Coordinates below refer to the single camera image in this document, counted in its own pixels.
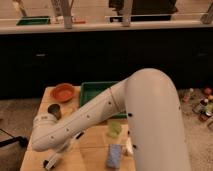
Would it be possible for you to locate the white dish brush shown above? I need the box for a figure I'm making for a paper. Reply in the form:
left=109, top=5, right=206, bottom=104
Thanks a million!
left=42, top=131, right=86, bottom=170

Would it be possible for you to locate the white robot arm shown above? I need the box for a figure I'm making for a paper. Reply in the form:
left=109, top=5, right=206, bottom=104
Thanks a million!
left=31, top=68, right=191, bottom=171

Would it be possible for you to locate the green plastic tray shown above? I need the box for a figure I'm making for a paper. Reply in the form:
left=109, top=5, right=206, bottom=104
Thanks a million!
left=80, top=81, right=126, bottom=120

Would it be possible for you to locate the green plastic cup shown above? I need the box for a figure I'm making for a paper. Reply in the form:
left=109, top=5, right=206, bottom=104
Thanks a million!
left=107, top=121, right=122, bottom=138

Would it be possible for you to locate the orange plastic bowl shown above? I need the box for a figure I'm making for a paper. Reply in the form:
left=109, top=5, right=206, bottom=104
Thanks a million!
left=50, top=83, right=75, bottom=102

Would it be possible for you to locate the yellow banana toy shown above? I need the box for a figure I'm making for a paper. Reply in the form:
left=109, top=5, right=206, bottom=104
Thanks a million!
left=62, top=107, right=74, bottom=117

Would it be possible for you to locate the dark metal cup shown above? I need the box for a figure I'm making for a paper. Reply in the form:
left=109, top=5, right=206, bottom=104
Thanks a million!
left=47, top=104, right=62, bottom=119

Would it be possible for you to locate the white mug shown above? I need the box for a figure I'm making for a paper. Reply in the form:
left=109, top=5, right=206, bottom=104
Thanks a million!
left=123, top=137, right=133, bottom=156

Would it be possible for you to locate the blue sponge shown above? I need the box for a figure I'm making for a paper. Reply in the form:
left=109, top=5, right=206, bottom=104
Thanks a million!
left=106, top=144, right=122, bottom=169

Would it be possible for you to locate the black chair base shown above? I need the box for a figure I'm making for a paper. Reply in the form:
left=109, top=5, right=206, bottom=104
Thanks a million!
left=0, top=128, right=29, bottom=147

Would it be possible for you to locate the green tray on counter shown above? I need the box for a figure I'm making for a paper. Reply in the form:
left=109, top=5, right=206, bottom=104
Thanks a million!
left=16, top=16, right=50, bottom=26

